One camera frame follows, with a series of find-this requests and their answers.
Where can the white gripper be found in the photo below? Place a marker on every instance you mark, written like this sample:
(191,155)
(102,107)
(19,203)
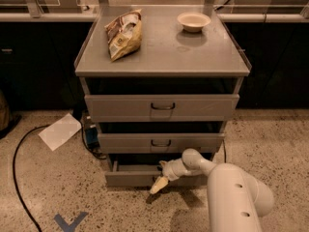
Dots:
(171,171)

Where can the grey bottom drawer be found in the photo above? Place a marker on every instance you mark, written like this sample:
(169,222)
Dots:
(144,175)

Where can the grey drawer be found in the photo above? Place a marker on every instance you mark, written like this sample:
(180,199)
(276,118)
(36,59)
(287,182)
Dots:
(156,143)
(144,175)
(160,108)

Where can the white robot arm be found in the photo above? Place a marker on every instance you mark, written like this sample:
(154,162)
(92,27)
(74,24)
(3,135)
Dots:
(236,199)

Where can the grey middle drawer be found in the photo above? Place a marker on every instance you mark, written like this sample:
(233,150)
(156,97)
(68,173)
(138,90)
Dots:
(156,143)

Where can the grey metal drawer cabinet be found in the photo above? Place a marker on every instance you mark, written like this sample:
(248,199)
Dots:
(170,61)

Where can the grey top drawer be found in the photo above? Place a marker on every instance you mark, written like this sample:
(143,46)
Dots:
(160,108)

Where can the blue power box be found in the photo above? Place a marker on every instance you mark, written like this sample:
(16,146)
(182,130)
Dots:
(90,130)

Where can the blue tape floor marker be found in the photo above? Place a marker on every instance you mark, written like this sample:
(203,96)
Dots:
(69,227)

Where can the white paper sheet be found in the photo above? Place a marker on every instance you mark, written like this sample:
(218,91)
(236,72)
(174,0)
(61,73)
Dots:
(57,134)

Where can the yellow brown chip bag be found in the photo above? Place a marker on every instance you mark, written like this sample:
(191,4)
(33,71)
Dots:
(124,34)

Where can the white paper bowl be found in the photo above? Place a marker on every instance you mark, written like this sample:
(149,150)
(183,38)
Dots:
(193,22)

